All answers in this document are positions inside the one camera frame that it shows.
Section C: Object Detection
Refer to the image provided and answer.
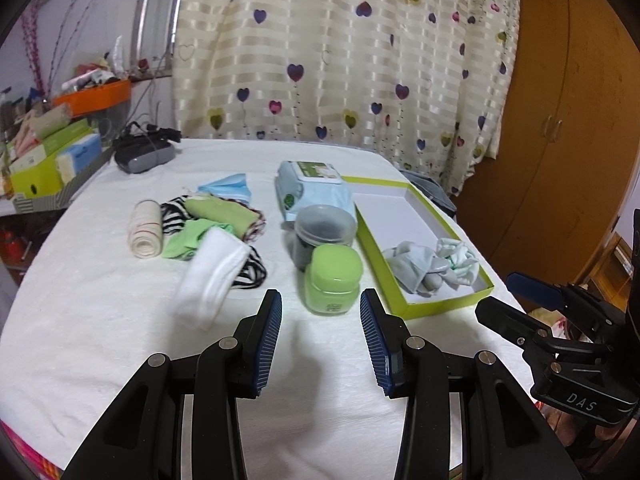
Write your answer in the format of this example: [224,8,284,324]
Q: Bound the metal window frame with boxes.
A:
[131,0,186,81]

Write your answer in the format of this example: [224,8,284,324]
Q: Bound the green-rimmed cardboard box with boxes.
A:
[341,175,496,321]

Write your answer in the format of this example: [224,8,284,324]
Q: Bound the pink and beige packet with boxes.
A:
[15,105,73,156]

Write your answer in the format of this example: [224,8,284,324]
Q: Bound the white towel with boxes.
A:
[172,227,251,331]

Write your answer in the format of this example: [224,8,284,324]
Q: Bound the pile of toiletry tubes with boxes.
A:
[62,35,132,93]

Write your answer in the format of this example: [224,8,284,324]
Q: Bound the green and white box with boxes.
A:
[10,120,93,171]

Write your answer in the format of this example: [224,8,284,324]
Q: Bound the wooden wardrobe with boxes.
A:
[452,0,640,311]

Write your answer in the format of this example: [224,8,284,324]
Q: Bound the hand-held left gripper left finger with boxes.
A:
[62,289,283,480]

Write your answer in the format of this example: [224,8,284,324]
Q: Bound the heart print curtain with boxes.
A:
[172,0,521,196]

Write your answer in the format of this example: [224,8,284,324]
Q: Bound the olive green cloth striped trim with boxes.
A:
[185,196,266,243]

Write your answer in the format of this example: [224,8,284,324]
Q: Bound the purple dried flower branches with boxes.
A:
[20,0,113,101]

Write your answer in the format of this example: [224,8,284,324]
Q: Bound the colourful printed cloth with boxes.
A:
[0,422,66,480]

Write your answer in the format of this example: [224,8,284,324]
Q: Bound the grey patterned tray box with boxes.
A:
[12,157,113,213]

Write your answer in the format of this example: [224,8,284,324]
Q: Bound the light green cloth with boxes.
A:
[162,219,236,262]

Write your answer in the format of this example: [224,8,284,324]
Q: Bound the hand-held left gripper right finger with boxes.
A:
[359,288,583,480]

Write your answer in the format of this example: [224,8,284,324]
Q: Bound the beige sock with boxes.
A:
[131,200,165,259]

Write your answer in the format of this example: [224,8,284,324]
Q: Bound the wet wipes pack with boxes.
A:
[274,161,346,195]

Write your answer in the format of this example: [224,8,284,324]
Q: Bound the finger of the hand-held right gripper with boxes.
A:
[506,272,621,322]
[475,297,609,359]

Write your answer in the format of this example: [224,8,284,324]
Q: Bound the black and grey device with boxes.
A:
[114,132,177,175]

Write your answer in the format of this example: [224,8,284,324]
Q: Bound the light blue plastic packet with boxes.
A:
[275,180,358,223]

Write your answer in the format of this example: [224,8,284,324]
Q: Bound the grey socks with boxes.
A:
[382,241,451,296]

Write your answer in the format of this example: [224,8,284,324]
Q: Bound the green plastic jar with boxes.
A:
[302,245,363,317]

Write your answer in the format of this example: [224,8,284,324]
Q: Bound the blue tissue pack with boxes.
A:
[55,132,103,181]

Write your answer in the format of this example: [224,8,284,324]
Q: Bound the lime green box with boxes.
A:
[10,152,66,196]

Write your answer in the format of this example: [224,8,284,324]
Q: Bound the white and green socks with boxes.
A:
[432,237,483,288]

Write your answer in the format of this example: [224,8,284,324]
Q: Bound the orange tray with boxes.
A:
[52,79,132,116]

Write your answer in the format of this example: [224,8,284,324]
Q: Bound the zebra striped cloth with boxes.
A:
[222,245,268,292]
[160,194,194,237]

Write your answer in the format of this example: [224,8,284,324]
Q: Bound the grey denim garment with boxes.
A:
[400,169,457,218]

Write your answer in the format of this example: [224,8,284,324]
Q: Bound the blue face mask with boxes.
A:
[197,172,253,206]

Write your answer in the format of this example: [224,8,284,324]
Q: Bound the dark jar with clear lid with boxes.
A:
[292,205,357,271]

